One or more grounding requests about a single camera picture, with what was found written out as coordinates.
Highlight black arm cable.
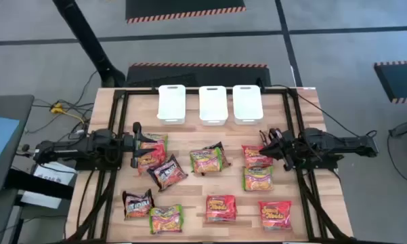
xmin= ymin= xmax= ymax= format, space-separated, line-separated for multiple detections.
xmin=269 ymin=83 xmax=379 ymax=138

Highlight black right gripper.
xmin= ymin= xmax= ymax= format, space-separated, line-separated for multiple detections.
xmin=259 ymin=134 xmax=298 ymax=172

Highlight black stand post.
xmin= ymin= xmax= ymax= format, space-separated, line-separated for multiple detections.
xmin=52 ymin=0 xmax=126 ymax=88

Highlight black aluminium table frame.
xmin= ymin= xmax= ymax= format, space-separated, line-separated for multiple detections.
xmin=66 ymin=87 xmax=356 ymax=244

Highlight red Maruchan noodle pack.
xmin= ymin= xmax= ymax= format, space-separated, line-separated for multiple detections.
xmin=258 ymin=200 xmax=293 ymax=231
xmin=241 ymin=144 xmax=274 ymax=169
xmin=136 ymin=141 xmax=167 ymax=176
xmin=205 ymin=195 xmax=238 ymax=224

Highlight green Maruchan noodle pack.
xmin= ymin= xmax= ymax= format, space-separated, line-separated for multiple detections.
xmin=141 ymin=133 xmax=169 ymax=150
xmin=242 ymin=165 xmax=274 ymax=192
xmin=148 ymin=203 xmax=184 ymax=235
xmin=189 ymin=147 xmax=223 ymax=176

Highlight black striped-edge floor mat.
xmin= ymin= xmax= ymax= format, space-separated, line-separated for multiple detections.
xmin=125 ymin=0 xmax=247 ymax=24
xmin=373 ymin=60 xmax=407 ymax=104
xmin=125 ymin=62 xmax=272 ymax=89

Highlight white plastic bin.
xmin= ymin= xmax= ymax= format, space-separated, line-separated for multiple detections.
xmin=156 ymin=84 xmax=187 ymax=125
xmin=232 ymin=85 xmax=264 ymax=125
xmin=198 ymin=85 xmax=229 ymax=127

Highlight grey desk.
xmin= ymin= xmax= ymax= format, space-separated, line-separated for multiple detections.
xmin=0 ymin=94 xmax=35 ymax=194

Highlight white paper sheet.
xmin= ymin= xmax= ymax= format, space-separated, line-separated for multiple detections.
xmin=20 ymin=191 xmax=62 ymax=210
xmin=33 ymin=161 xmax=78 ymax=186

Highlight black stand base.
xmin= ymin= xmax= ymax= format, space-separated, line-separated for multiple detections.
xmin=387 ymin=119 xmax=407 ymax=138

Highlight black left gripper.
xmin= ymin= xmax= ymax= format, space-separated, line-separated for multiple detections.
xmin=121 ymin=121 xmax=160 ymax=169

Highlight black desk foot bar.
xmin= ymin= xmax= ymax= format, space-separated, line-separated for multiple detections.
xmin=5 ymin=168 xmax=74 ymax=201

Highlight blue desk panel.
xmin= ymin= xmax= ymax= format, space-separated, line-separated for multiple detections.
xmin=0 ymin=115 xmax=20 ymax=179

